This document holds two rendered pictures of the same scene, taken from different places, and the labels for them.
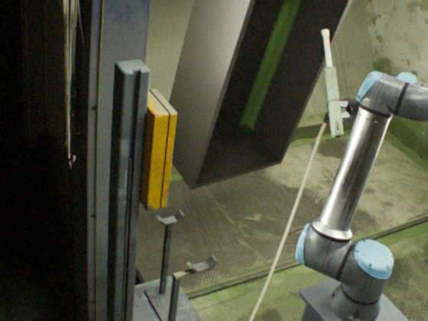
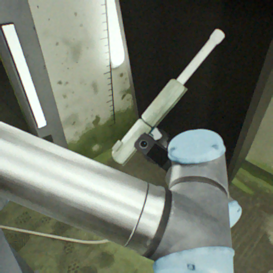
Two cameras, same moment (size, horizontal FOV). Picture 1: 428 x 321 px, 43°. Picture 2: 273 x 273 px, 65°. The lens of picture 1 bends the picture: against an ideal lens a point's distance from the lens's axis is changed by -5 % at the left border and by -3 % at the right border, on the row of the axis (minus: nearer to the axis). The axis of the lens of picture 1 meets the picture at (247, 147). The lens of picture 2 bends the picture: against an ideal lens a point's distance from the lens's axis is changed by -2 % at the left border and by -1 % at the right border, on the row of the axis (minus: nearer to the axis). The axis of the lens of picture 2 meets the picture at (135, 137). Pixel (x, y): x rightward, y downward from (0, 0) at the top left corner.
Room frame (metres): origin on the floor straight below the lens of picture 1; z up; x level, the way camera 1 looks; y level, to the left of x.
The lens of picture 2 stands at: (2.06, -0.85, 1.52)
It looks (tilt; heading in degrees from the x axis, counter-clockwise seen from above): 40 degrees down; 82
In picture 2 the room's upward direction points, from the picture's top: straight up
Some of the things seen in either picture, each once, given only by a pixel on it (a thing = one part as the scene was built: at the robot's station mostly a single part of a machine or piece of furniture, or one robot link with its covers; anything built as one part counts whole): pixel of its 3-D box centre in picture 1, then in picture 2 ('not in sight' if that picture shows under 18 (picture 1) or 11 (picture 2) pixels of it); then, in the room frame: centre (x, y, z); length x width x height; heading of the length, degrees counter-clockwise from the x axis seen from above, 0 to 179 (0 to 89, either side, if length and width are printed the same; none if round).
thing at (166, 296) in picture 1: (173, 281); not in sight; (1.13, 0.14, 0.95); 0.26 x 0.15 x 0.32; 37
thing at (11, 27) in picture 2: not in sight; (27, 83); (1.58, 0.37, 0.96); 0.06 x 0.02 x 0.63; 37
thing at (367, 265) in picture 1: (366, 269); not in sight; (1.48, -0.50, 0.83); 0.17 x 0.15 x 0.18; 68
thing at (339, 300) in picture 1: (358, 296); not in sight; (1.47, -0.50, 0.69); 0.19 x 0.19 x 0.10
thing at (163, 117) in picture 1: (150, 150); not in sight; (1.06, 0.22, 1.42); 0.12 x 0.06 x 0.26; 37
